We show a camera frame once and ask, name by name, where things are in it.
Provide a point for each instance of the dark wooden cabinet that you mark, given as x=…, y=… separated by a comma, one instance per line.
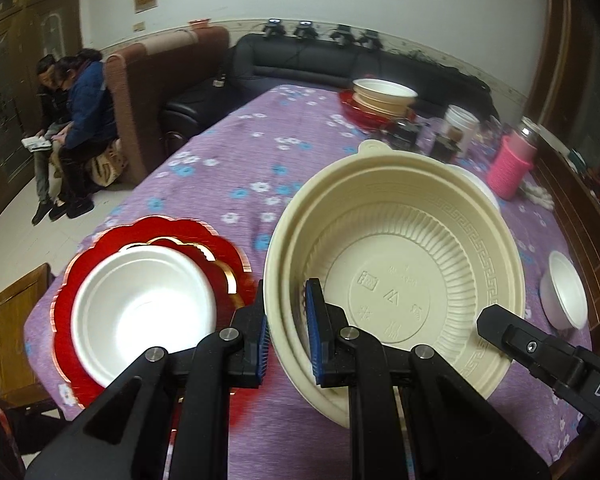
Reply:
x=15, y=85

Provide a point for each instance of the white work gloves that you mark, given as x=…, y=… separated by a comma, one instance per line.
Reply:
x=539, y=195

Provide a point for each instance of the bottle with pink knitted sleeve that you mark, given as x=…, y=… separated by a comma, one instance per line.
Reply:
x=512, y=165

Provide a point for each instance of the wooden chair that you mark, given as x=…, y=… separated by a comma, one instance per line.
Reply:
x=15, y=320

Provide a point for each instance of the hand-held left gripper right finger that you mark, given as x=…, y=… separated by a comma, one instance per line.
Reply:
x=313, y=332

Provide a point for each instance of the white plastic jar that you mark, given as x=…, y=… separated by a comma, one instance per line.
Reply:
x=464, y=122

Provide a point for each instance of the patterned bag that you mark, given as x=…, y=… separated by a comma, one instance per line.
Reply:
x=106, y=165

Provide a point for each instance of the dark jar with cork lid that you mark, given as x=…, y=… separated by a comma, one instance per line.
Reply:
x=447, y=145

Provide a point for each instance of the beige ribbed plastic bowl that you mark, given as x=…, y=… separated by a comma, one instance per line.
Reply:
x=405, y=240

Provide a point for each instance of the stacked white bowl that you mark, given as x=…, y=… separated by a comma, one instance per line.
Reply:
x=385, y=89

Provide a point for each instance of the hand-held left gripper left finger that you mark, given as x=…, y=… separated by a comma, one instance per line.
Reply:
x=262, y=347

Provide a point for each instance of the dark glass jar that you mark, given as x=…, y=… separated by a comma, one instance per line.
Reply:
x=401, y=135

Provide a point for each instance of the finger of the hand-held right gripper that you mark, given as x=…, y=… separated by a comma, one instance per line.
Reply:
x=525, y=342

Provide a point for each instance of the large white foam bowl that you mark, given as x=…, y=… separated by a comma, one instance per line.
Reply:
x=567, y=295

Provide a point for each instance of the purple floral tablecloth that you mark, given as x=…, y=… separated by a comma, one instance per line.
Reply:
x=260, y=170

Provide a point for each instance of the brown armchair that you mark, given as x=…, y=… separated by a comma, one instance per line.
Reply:
x=145, y=95

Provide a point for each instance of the wooden door frame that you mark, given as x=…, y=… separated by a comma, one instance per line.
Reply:
x=555, y=35

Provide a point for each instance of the open booklet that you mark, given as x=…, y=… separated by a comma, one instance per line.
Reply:
x=36, y=143

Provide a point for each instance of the black leather sofa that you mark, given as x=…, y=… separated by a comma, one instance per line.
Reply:
x=300, y=67

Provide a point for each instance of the stacked red plates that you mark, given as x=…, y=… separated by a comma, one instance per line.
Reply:
x=365, y=117

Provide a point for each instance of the stacked beige bowls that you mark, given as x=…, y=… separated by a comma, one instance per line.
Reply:
x=382, y=108

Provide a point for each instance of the red scalloped plate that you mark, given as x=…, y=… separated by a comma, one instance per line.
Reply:
x=80, y=267

